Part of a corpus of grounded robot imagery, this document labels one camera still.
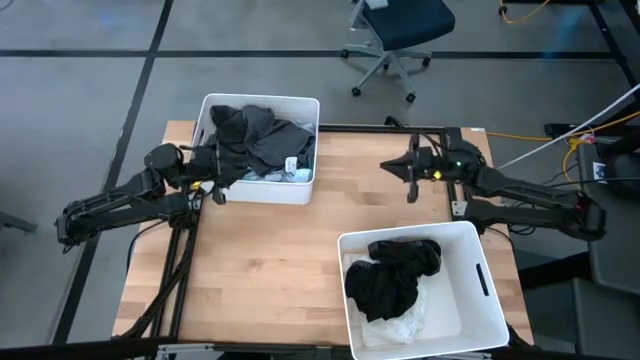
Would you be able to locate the grey chair base leg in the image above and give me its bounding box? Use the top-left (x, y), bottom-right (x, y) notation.
top-left (0, 212), bottom-right (39, 234)

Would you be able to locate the light blue shirt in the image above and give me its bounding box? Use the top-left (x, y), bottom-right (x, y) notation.
top-left (243, 119), bottom-right (315, 185)

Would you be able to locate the grey cabinet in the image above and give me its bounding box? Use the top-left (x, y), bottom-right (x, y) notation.
top-left (577, 142), bottom-right (640, 296)

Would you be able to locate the black power strip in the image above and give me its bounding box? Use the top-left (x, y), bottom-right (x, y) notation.
top-left (543, 122), bottom-right (601, 140)

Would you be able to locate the black round bag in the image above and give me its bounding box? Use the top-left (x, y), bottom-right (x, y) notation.
top-left (602, 130), bottom-right (640, 199)

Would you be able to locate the dark grey box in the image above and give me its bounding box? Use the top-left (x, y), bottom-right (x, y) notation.
top-left (572, 277), bottom-right (640, 359)

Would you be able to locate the black aluminium rig frame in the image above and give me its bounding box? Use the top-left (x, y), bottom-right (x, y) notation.
top-left (112, 122), bottom-right (474, 351)

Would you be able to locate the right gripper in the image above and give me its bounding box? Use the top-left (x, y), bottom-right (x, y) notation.
top-left (379, 133), bottom-right (454, 204)

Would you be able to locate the office chair with dark seat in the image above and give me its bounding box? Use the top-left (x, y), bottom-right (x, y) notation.
top-left (340, 0), bottom-right (457, 105)

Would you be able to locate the yellow cable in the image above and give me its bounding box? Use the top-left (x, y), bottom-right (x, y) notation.
top-left (499, 0), bottom-right (551, 25)

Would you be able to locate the white perforated plastic basket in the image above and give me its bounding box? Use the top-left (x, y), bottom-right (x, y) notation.
top-left (337, 221), bottom-right (511, 360)
top-left (189, 93), bottom-right (321, 206)

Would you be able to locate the white lace garment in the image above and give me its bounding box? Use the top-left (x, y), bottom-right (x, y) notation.
top-left (341, 253), bottom-right (430, 350)

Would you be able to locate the black garment with grey waistband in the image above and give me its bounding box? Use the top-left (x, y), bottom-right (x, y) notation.
top-left (343, 259), bottom-right (422, 325)
top-left (367, 238), bottom-right (442, 280)

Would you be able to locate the orange-yellow cable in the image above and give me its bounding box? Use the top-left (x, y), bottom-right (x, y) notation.
top-left (486, 110), bottom-right (640, 191)

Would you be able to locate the black metal stand leg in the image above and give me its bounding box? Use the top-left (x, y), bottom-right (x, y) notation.
top-left (589, 0), bottom-right (640, 86)

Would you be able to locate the dark grey shirt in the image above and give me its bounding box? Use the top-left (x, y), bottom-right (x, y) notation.
top-left (242, 105), bottom-right (317, 177)

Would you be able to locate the white conduit strip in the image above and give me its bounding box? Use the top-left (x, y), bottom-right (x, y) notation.
top-left (494, 83), bottom-right (640, 171)

